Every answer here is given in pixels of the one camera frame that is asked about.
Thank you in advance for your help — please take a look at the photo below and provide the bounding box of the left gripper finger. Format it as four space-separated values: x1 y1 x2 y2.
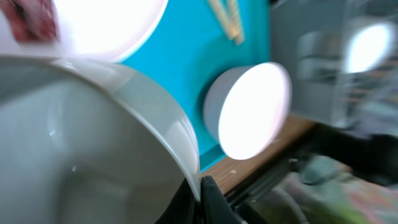
155 175 241 224

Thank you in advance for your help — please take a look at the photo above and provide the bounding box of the grey bowl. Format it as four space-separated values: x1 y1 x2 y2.
1 57 201 223

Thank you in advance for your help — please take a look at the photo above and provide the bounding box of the red wrapper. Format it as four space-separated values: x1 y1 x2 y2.
1 0 58 42

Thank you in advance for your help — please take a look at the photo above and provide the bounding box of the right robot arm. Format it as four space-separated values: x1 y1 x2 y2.
289 124 397 187

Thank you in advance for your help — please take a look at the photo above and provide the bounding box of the small white plate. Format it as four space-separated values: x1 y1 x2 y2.
203 62 292 160

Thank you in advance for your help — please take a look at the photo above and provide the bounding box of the teal plastic tray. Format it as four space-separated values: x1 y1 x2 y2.
123 0 270 171

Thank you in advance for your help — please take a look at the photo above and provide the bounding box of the wooden chopstick right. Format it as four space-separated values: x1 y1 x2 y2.
227 0 245 45

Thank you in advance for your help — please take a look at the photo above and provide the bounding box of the large white plate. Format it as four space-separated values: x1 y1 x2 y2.
1 0 168 62

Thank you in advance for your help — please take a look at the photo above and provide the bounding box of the grey dish rack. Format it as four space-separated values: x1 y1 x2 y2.
270 0 397 133

